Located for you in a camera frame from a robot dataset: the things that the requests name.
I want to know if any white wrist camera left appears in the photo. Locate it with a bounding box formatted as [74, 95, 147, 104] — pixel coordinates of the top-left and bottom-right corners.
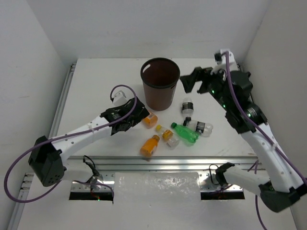
[111, 90, 128, 107]

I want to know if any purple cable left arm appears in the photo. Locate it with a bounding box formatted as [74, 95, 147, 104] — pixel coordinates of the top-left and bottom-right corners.
[3, 84, 138, 204]

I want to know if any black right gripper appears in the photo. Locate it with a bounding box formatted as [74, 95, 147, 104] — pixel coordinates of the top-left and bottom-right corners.
[180, 62, 232, 110]

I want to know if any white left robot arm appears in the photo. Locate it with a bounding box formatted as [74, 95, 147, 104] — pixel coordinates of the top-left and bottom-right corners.
[28, 94, 150, 187]

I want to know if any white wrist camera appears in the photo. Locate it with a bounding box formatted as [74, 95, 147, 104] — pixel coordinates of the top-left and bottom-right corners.
[111, 90, 128, 107]
[212, 49, 236, 73]

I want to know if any clear bottle black label upright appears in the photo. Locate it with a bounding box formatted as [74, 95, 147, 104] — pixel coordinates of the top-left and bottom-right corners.
[181, 97, 194, 117]

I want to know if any clear bottle yellow cap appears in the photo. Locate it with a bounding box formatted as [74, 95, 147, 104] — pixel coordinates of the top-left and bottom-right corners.
[155, 125, 180, 149]

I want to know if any brown garbage bin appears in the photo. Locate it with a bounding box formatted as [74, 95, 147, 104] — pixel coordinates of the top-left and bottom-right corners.
[140, 57, 180, 111]

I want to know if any orange bottle barcode label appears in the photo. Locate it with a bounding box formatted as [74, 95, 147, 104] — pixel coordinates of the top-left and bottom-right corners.
[142, 111, 158, 129]

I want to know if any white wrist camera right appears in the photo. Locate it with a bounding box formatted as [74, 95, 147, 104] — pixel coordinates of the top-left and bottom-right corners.
[212, 49, 236, 73]

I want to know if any aluminium frame rail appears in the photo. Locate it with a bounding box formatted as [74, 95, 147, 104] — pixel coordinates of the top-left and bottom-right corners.
[7, 59, 287, 230]

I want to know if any black cable loop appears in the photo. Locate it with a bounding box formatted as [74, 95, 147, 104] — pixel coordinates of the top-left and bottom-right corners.
[208, 163, 220, 184]

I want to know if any orange juice bottle front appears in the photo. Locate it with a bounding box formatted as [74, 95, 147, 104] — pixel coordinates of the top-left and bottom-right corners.
[140, 135, 160, 158]

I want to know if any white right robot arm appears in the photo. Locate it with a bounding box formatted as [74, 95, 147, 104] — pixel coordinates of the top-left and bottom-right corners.
[185, 68, 307, 213]

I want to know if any green plastic bottle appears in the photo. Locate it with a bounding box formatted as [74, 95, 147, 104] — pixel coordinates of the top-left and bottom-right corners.
[171, 122, 199, 144]

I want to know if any clear bottle black label lying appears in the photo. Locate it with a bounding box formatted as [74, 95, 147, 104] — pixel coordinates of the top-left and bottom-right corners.
[183, 117, 213, 137]

